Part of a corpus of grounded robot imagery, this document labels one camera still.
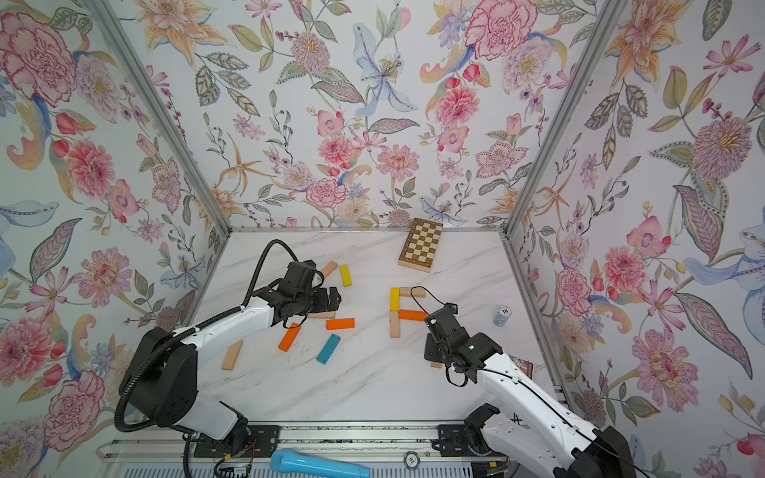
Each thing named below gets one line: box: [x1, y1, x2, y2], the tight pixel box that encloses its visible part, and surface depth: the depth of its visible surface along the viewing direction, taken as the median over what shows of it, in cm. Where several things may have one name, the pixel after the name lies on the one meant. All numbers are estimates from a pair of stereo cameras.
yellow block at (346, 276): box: [339, 264, 353, 288], surface depth 109 cm
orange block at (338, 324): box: [325, 317, 356, 331], surface depth 96 cm
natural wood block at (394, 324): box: [389, 310, 400, 339], surface depth 97 cm
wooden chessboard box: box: [397, 217, 444, 273], surface depth 116 cm
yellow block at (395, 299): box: [389, 286, 402, 312], surface depth 103 cm
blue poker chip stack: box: [493, 304, 513, 327], surface depth 92 cm
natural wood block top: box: [399, 286, 427, 298], surface depth 104 cm
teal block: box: [315, 333, 342, 365], surface depth 92 cm
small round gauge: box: [403, 450, 421, 472], surface depth 73 cm
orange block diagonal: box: [277, 322, 302, 353], surface depth 93 cm
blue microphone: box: [269, 450, 372, 478], surface depth 71 cm
